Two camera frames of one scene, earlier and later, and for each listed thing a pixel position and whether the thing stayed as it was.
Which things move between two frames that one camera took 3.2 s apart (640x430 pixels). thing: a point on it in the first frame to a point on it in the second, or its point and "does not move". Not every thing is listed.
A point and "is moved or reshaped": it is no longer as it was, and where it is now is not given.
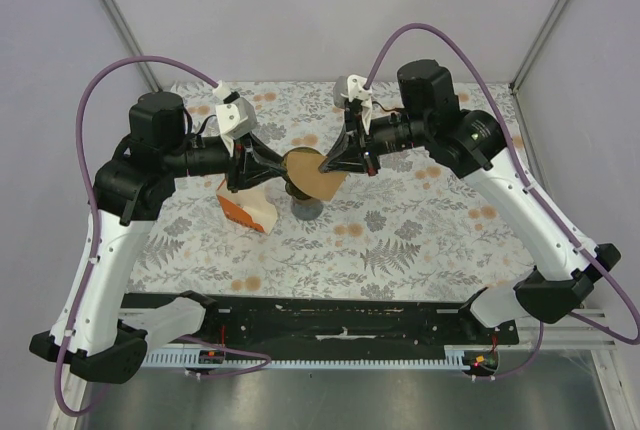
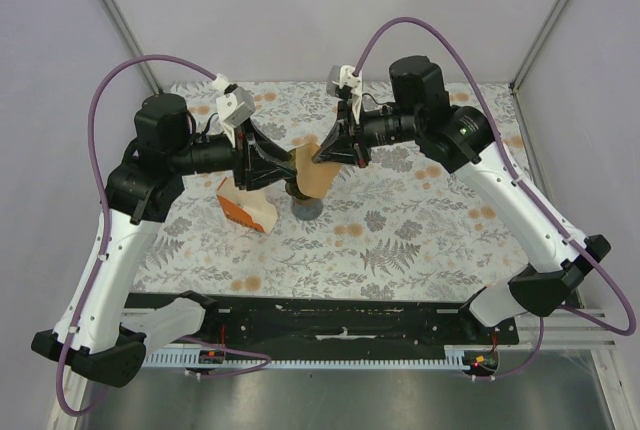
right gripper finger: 340,147 to 330,140
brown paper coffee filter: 305,173 is moved or reshaped
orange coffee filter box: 253,208 does not move
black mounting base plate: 329,322 does not move
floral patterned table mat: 413,230 does not move
